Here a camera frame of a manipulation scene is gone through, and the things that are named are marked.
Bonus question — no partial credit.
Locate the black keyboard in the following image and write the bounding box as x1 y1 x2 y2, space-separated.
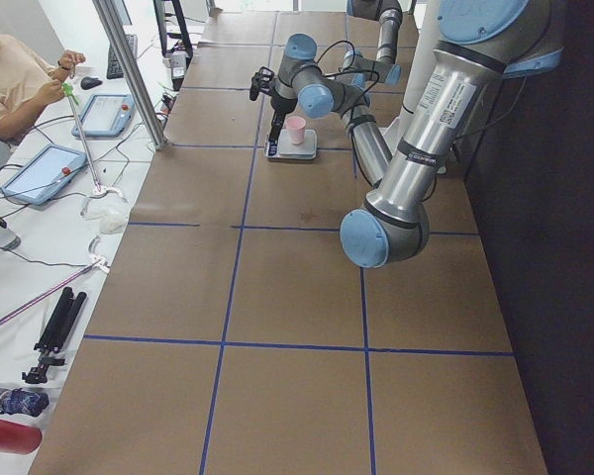
105 33 139 80

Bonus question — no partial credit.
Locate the red fire extinguisher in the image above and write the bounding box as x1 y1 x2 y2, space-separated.
0 420 43 455

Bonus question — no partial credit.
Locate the blue folded umbrella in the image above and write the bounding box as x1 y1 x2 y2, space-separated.
0 388 50 417

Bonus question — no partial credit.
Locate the aluminium frame post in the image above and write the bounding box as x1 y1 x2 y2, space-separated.
92 0 166 150

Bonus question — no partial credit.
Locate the black camera cable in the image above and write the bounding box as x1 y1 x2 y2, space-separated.
316 40 377 179

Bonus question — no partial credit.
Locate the seated person beige shirt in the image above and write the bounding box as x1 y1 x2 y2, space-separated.
0 35 86 143

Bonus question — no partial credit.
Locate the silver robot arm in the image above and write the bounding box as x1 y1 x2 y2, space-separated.
337 1 406 91
250 1 566 268

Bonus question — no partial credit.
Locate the lower blue teach pendant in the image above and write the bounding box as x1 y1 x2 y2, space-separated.
1 144 86 206

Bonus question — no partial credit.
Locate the pink plastic cup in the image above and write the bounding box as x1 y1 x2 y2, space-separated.
285 116 306 145

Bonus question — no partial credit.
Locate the long metal rod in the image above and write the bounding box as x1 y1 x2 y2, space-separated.
61 82 105 197

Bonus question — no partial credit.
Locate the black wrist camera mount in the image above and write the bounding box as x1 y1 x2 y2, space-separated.
248 66 276 102

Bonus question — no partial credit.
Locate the black folded tripod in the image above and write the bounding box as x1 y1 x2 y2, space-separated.
22 287 87 384

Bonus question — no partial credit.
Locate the silver digital kitchen scale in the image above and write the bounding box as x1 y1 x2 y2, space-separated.
264 129 317 160

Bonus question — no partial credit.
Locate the black computer mouse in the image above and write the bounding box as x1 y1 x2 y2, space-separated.
80 76 103 90

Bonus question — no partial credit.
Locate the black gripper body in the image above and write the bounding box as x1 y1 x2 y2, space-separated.
270 90 297 118

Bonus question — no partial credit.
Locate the blue teach pendant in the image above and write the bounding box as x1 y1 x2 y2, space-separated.
1 144 86 206
72 94 135 139

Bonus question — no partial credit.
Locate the upper blue teach pendant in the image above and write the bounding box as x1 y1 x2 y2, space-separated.
72 94 135 139

